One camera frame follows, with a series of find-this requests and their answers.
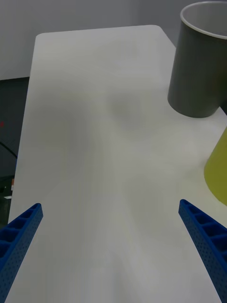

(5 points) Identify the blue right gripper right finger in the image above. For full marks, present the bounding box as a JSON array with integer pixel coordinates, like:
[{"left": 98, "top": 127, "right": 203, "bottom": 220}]
[{"left": 178, "top": 199, "right": 227, "bottom": 303}]

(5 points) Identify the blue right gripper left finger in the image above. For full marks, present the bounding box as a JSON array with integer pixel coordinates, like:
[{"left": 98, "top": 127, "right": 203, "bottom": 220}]
[{"left": 0, "top": 203, "right": 44, "bottom": 303}]

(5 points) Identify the yellow-green plastic waste bin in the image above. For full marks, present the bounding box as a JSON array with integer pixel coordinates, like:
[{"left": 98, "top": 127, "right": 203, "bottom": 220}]
[{"left": 204, "top": 126, "right": 227, "bottom": 206}]

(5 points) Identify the grey plastic waste bin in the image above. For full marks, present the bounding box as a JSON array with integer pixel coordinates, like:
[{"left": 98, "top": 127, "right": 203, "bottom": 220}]
[{"left": 167, "top": 1, "right": 227, "bottom": 118}]

